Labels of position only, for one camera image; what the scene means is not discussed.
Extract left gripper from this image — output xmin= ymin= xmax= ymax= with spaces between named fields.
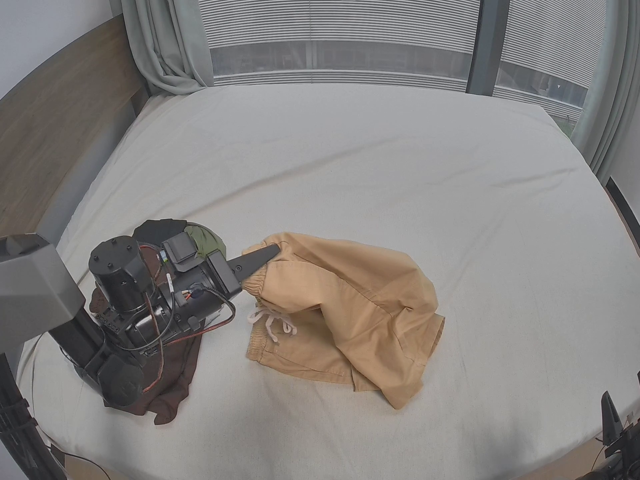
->
xmin=169 ymin=245 xmax=281 ymax=329

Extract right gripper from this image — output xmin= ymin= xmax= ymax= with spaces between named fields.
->
xmin=601 ymin=370 xmax=640 ymax=464

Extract tan shorts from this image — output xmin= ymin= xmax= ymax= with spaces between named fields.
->
xmin=245 ymin=232 xmax=446 ymax=411

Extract bed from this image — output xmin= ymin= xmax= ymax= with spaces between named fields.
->
xmin=0 ymin=14 xmax=640 ymax=480

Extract green garment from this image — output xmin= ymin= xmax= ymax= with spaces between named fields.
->
xmin=184 ymin=223 xmax=226 ymax=262

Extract black garment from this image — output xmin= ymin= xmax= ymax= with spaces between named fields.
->
xmin=132 ymin=219 xmax=188 ymax=245

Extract brown shorts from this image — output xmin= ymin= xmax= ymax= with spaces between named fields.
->
xmin=90 ymin=242 xmax=202 ymax=426

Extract grey-green curtain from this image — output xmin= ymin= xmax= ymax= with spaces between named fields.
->
xmin=105 ymin=0 xmax=216 ymax=95
xmin=570 ymin=0 xmax=640 ymax=184

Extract window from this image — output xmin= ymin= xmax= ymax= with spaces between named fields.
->
xmin=192 ymin=0 xmax=610 ymax=125

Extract black cable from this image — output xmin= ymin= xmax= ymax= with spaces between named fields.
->
xmin=187 ymin=288 xmax=237 ymax=338
xmin=40 ymin=428 xmax=108 ymax=475

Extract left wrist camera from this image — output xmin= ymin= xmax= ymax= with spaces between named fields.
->
xmin=161 ymin=233 xmax=199 ymax=274

